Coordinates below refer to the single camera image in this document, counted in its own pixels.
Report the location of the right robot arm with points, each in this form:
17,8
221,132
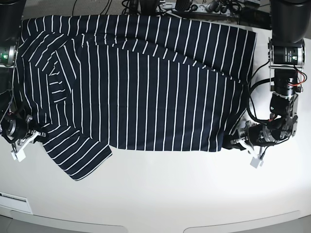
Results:
12,101

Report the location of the white paper label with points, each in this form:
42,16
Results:
15,203

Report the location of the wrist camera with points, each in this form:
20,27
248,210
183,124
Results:
18,155
256,162

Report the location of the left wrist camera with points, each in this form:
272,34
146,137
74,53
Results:
256,162

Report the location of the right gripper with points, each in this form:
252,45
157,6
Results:
23,131

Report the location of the white power strip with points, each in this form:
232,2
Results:
195,8

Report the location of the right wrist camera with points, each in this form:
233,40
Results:
18,155

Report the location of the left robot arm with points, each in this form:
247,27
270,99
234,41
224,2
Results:
287,55

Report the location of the navy white striped T-shirt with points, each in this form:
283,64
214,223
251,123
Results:
131,82

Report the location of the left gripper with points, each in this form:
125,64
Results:
255,138

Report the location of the black box on floor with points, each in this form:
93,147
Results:
255,18

